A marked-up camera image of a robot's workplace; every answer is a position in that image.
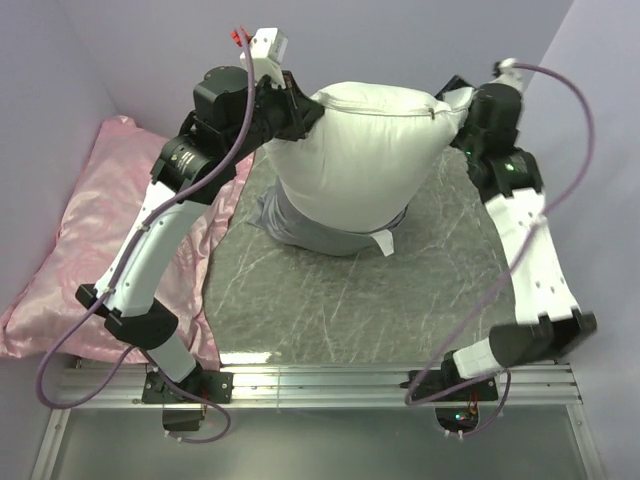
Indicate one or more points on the pink floral pillow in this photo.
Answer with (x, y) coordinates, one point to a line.
(102, 209)

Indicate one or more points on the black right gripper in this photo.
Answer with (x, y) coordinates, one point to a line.
(457, 81)

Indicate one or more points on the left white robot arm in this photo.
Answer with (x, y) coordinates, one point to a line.
(233, 115)

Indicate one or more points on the aluminium mounting rail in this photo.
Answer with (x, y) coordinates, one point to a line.
(265, 386)

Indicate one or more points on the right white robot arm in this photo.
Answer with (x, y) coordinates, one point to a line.
(549, 323)

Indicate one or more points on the right controller board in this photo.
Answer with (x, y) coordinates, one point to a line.
(458, 420)

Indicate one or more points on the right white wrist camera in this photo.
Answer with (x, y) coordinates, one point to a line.
(506, 73)

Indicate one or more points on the white pillow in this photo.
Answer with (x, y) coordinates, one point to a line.
(365, 158)

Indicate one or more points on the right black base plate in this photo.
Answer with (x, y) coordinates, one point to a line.
(436, 381)

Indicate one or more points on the grey pillowcase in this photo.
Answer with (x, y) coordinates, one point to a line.
(275, 214)

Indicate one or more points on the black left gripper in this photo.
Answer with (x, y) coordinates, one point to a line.
(302, 110)

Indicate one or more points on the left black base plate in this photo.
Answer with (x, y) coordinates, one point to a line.
(215, 386)

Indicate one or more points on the left black controller box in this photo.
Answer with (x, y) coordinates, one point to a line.
(180, 421)

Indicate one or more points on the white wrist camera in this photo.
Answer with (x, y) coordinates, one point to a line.
(267, 49)
(506, 73)

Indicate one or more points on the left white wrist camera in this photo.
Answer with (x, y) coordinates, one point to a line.
(267, 49)

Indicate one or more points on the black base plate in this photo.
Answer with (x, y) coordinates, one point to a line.
(436, 381)
(215, 386)

